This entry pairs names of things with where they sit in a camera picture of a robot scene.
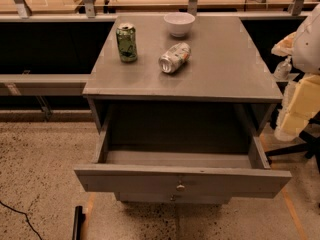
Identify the black office chair base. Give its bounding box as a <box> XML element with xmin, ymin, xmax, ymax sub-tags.
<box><xmin>265</xmin><ymin>117</ymin><xmax>320</xmax><ymax>175</ymax></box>

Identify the black floor cable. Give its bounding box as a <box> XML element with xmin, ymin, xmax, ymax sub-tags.
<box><xmin>0</xmin><ymin>200</ymin><xmax>44</xmax><ymax>240</ymax></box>

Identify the silver 7up can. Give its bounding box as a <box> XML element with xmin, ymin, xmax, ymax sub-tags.
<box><xmin>158</xmin><ymin>42</ymin><xmax>191</xmax><ymax>74</ymax></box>

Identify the black bar on floor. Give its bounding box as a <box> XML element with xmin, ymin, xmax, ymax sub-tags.
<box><xmin>72</xmin><ymin>206</ymin><xmax>85</xmax><ymax>240</ymax></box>

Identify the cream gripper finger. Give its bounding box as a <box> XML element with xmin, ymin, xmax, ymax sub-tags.
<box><xmin>271</xmin><ymin>32</ymin><xmax>296</xmax><ymax>57</ymax></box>
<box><xmin>274</xmin><ymin>74</ymin><xmax>320</xmax><ymax>141</ymax></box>

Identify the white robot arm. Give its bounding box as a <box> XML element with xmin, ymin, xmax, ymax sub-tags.
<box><xmin>271</xmin><ymin>4</ymin><xmax>320</xmax><ymax>141</ymax></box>

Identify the open grey top drawer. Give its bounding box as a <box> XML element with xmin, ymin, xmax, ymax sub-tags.
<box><xmin>74</xmin><ymin>103</ymin><xmax>291</xmax><ymax>203</ymax></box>

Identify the white ceramic bowl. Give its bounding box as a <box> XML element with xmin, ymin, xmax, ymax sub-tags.
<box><xmin>164</xmin><ymin>12</ymin><xmax>195</xmax><ymax>37</ymax></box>

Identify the green standing soda can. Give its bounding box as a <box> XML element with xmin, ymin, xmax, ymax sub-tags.
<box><xmin>116</xmin><ymin>22</ymin><xmax>138</xmax><ymax>63</ymax></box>

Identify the grey wooden drawer cabinet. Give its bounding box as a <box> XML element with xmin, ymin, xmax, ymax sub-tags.
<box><xmin>82</xmin><ymin>14</ymin><xmax>284</xmax><ymax>205</ymax></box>

